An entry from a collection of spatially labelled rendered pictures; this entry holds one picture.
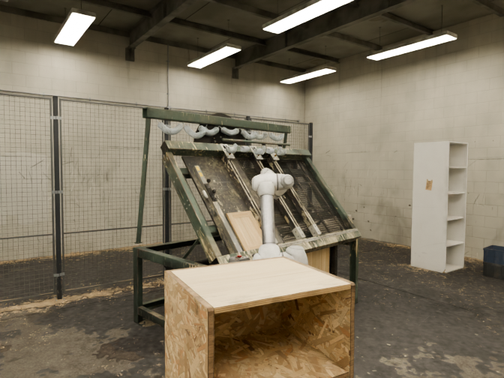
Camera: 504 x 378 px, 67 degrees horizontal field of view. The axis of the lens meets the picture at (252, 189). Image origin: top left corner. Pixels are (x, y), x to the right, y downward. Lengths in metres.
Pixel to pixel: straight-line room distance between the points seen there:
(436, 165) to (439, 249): 1.32
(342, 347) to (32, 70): 7.28
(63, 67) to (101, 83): 0.69
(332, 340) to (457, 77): 7.28
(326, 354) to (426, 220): 5.51
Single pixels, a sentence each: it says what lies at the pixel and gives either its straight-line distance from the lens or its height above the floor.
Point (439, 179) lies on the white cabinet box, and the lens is 6.70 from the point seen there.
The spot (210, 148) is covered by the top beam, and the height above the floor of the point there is 1.81.
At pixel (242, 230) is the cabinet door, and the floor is 1.05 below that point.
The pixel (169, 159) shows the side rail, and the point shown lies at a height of 1.69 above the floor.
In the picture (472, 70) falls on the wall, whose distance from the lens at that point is 8.23.
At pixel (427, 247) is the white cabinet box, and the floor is 0.35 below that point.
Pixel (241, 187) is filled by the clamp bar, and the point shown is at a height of 1.42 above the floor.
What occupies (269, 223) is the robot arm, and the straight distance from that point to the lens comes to 2.85.
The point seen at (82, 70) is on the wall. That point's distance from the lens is 8.13.
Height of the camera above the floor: 1.61
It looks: 3 degrees down
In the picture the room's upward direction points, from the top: straight up
